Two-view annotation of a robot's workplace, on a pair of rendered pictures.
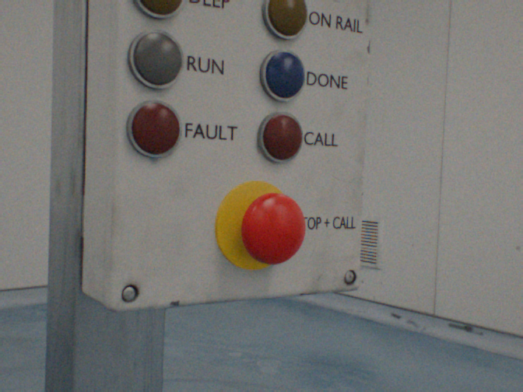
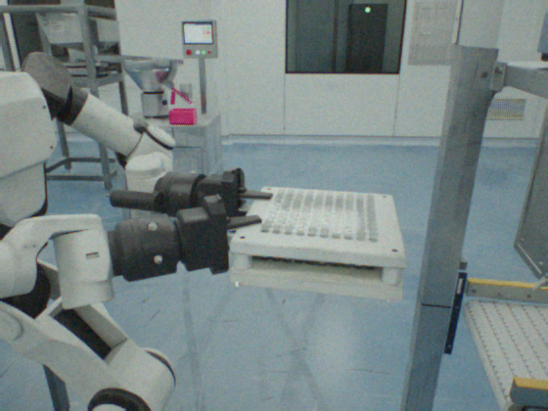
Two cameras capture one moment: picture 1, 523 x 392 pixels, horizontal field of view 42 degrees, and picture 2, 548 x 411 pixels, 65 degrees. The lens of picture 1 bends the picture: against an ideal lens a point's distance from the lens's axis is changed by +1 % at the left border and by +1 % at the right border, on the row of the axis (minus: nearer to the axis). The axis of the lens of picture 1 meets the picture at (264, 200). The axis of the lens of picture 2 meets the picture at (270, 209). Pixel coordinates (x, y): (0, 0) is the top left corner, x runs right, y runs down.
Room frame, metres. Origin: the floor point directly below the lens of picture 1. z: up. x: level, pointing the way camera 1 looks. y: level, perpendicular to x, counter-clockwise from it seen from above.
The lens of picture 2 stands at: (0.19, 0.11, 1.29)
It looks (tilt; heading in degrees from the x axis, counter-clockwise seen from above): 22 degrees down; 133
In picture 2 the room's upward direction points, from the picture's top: straight up
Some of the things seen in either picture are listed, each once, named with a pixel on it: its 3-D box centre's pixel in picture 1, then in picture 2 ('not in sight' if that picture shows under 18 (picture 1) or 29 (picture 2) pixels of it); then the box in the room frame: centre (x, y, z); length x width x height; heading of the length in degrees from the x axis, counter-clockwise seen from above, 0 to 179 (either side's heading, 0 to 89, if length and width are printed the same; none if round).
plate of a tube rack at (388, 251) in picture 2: not in sight; (321, 220); (-0.19, 0.64, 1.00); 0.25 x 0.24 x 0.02; 33
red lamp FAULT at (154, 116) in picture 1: (156, 128); not in sight; (0.36, 0.06, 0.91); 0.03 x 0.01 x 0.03; 123
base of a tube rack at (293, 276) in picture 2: not in sight; (319, 247); (-0.19, 0.64, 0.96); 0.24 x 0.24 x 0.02; 33
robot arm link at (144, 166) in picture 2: not in sight; (147, 180); (-0.56, 0.55, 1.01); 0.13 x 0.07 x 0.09; 141
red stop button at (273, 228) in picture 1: (261, 226); not in sight; (0.39, 0.00, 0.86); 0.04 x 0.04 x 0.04; 33
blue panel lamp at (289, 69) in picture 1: (285, 75); not in sight; (0.40, -0.01, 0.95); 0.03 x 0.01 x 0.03; 123
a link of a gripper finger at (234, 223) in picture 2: not in sight; (241, 219); (-0.26, 0.52, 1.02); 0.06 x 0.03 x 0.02; 65
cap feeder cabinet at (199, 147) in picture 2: not in sight; (173, 170); (-2.37, 1.81, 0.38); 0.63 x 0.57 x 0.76; 40
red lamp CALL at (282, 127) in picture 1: (282, 137); not in sight; (0.40, -0.01, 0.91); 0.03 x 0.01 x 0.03; 123
